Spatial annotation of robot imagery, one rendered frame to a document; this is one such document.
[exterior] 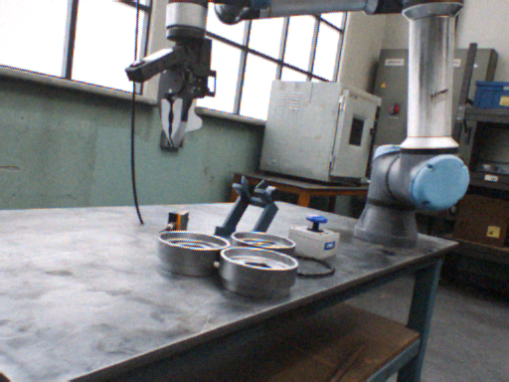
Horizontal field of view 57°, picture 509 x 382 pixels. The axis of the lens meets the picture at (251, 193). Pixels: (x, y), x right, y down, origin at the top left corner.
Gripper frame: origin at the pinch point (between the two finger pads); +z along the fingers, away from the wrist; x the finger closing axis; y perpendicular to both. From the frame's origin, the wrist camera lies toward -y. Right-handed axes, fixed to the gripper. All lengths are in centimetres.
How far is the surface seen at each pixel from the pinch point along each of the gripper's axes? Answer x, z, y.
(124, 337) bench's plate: -35, 18, -31
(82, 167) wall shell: 144, 17, 57
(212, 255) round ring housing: -24.8, 15.0, -11.3
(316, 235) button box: -24.0, 15.1, 14.7
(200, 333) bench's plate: -37.5, 18.5, -24.3
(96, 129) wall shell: 144, -2, 64
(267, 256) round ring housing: -28.1, 15.6, -3.4
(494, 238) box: 30, 61, 341
